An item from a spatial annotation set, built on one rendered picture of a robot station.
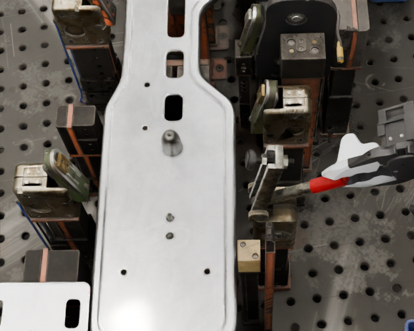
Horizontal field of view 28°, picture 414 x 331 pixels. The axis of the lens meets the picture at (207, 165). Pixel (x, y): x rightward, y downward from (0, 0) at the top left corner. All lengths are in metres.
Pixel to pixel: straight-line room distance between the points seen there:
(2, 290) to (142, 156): 0.31
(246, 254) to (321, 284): 0.40
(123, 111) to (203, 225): 0.25
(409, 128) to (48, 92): 0.92
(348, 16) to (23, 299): 0.69
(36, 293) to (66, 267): 0.06
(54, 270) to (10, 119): 0.55
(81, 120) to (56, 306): 0.33
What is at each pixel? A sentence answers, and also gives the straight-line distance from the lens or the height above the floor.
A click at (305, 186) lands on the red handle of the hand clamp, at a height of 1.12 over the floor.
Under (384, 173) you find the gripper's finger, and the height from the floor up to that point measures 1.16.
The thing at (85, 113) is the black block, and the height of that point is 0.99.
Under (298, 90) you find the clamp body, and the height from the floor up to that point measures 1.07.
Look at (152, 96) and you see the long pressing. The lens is 1.42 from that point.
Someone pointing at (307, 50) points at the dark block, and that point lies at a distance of 1.32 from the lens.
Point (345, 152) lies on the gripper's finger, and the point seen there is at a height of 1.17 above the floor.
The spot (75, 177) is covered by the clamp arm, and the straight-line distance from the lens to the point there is 1.32.
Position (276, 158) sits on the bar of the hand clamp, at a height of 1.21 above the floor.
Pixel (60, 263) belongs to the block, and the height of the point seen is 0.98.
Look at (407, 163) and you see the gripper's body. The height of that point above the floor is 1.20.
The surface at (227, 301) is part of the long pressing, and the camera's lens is 1.26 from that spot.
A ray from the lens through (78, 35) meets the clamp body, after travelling 1.56.
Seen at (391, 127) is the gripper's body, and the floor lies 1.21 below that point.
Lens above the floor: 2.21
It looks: 64 degrees down
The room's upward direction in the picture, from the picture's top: 8 degrees counter-clockwise
